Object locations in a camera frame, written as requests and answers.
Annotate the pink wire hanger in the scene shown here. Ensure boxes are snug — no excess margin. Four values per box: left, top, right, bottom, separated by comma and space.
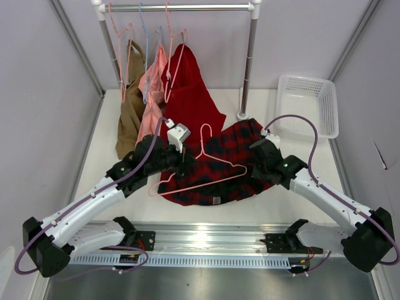
147, 123, 248, 198

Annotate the metal clothes rack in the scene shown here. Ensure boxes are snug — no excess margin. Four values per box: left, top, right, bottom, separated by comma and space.
91, 1, 262, 121

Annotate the white plastic basket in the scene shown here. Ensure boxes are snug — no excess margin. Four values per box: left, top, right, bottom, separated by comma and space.
276, 74, 339, 139

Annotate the pink skirt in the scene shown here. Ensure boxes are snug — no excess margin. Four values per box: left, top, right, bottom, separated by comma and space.
136, 45, 168, 144

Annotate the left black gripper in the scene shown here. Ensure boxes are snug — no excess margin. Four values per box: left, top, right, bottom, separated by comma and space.
146, 139, 197, 176

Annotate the blue wire hanger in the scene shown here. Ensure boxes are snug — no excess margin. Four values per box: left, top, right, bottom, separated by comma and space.
139, 2, 163, 104

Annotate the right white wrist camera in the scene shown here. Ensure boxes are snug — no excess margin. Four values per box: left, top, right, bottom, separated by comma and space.
260, 129, 281, 149

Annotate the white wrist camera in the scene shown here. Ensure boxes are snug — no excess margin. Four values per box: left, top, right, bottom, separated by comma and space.
260, 129, 281, 149
166, 119, 191, 153

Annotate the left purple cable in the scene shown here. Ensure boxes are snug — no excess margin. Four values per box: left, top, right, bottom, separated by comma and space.
14, 117, 171, 279

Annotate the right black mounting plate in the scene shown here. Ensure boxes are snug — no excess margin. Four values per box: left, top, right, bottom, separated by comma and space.
259, 233, 309, 254

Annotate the pink hanger far left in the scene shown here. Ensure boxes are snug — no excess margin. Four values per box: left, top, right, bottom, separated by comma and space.
108, 3, 134, 104

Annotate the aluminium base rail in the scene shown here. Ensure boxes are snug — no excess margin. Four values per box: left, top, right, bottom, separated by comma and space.
43, 222, 383, 269

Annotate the black mounting plate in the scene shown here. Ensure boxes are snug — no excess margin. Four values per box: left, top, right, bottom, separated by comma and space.
132, 231, 156, 251
259, 233, 309, 254

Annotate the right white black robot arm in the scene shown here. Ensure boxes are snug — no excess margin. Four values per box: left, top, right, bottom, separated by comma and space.
249, 138, 395, 273

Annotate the pink hanger holding red skirt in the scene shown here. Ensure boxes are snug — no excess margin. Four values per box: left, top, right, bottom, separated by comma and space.
164, 2, 187, 103

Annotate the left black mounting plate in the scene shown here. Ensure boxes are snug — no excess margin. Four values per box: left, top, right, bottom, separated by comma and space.
132, 231, 156, 251

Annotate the solid red skirt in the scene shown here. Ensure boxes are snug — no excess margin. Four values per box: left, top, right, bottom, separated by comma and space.
161, 44, 226, 146

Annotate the brown skirt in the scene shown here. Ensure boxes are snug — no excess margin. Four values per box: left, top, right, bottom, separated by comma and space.
115, 40, 146, 159

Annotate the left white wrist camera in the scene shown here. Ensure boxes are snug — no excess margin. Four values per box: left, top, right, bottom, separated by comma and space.
166, 119, 191, 153

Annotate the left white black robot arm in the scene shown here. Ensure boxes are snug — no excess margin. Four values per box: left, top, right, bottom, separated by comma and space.
22, 135, 196, 278

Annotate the red plaid skirt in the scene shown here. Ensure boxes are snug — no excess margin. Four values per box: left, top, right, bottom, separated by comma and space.
152, 118, 273, 206

